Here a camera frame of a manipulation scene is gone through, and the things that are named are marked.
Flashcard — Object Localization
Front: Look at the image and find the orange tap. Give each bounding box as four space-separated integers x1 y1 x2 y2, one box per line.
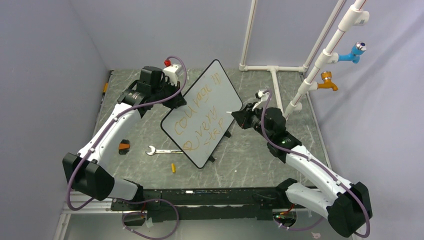
317 71 338 92

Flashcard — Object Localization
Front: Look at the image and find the orange black clamp tool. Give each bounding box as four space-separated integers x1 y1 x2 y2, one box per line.
118 139 131 155

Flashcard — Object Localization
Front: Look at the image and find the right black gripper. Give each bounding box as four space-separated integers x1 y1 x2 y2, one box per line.
232 101 273 141

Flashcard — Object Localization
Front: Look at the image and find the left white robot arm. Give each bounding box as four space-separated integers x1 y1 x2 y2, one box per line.
62 64 187 210

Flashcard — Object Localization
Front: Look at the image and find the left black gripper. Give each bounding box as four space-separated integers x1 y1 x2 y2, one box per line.
151 79 185 109

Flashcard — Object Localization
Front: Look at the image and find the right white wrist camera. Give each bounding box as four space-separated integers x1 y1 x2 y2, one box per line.
252 89 270 110

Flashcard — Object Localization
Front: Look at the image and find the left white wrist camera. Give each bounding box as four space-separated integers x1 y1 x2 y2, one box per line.
163 59 183 86

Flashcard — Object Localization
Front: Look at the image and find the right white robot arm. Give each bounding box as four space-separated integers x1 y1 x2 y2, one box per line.
231 103 373 238

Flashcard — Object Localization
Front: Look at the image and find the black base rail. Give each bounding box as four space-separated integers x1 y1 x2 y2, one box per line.
109 187 316 228

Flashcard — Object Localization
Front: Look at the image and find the blue tap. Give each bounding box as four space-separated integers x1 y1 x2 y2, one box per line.
337 42 367 64

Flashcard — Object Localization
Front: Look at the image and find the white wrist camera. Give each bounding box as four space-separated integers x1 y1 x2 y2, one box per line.
252 89 270 110
163 59 183 86

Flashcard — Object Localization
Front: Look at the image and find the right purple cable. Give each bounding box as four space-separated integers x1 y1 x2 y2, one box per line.
259 90 372 239

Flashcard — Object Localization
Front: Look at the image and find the black-framed whiteboard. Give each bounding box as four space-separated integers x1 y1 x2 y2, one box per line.
160 59 243 169

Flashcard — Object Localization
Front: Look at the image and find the silver wrench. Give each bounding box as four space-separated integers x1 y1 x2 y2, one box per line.
145 145 183 156

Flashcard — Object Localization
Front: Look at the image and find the white pvc pipe frame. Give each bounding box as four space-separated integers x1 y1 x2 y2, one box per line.
239 0 370 120

